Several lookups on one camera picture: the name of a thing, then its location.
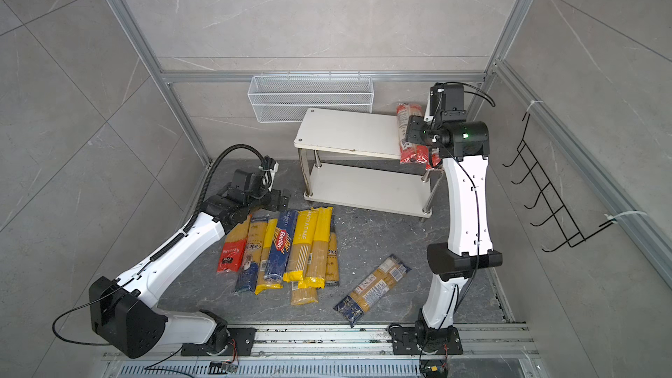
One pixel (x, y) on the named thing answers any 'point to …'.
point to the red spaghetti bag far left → (232, 250)
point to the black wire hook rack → (559, 224)
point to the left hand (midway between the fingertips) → (276, 183)
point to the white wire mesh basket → (286, 99)
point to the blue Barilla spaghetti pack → (282, 246)
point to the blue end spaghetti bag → (372, 289)
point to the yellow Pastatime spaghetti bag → (303, 241)
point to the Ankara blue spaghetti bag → (250, 269)
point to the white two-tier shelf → (356, 157)
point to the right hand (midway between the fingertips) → (420, 126)
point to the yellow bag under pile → (303, 296)
